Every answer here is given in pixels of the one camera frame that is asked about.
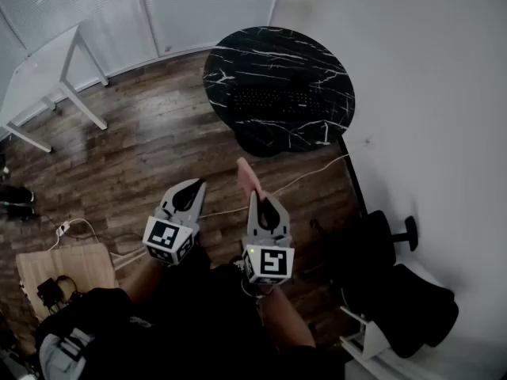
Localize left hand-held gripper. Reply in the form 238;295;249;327
142;178;208;267

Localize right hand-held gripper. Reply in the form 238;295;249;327
241;191;296;287

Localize pink cloth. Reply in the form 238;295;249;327
236;157;265;198

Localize black keyboard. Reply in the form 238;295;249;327
230;86;332;118

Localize person's right forearm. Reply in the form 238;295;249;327
257;285;318;350

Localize person's left forearm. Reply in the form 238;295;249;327
117;256;164;305

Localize light wooden table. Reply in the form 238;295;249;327
15;242;148;321

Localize person's black clothing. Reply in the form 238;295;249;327
35;243;357;380

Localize black office chair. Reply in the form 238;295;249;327
311;209;460;360

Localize white metal stand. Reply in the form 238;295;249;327
339;305;398;362

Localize white framed glass partition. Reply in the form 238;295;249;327
0;0;284;91

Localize white desk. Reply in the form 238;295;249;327
0;25;110;154

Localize long white cable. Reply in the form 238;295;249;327
67;153;350;245

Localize thin white gripper cable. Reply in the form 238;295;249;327
238;259;275;298

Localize thin black cable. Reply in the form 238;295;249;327
37;211;146;249

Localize black devices with cables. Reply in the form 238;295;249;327
36;274;79;313

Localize grey strapped bag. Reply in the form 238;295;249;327
37;326;97;380

